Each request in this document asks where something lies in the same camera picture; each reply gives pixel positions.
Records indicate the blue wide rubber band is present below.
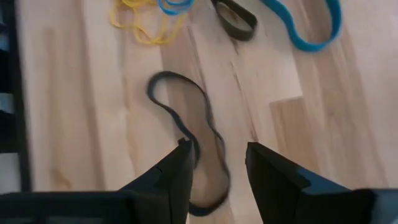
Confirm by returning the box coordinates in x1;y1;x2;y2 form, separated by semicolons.
259;0;343;53

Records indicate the blue thin rubber band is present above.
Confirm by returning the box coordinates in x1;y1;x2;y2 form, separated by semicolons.
157;0;195;16

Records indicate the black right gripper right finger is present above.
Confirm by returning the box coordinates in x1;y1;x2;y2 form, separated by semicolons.
244;141;358;224

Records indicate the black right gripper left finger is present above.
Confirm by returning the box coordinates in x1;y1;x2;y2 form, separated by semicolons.
119;138;195;224

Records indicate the black wide rubber band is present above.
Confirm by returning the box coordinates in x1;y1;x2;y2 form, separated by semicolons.
146;70;231;218
211;0;259;42

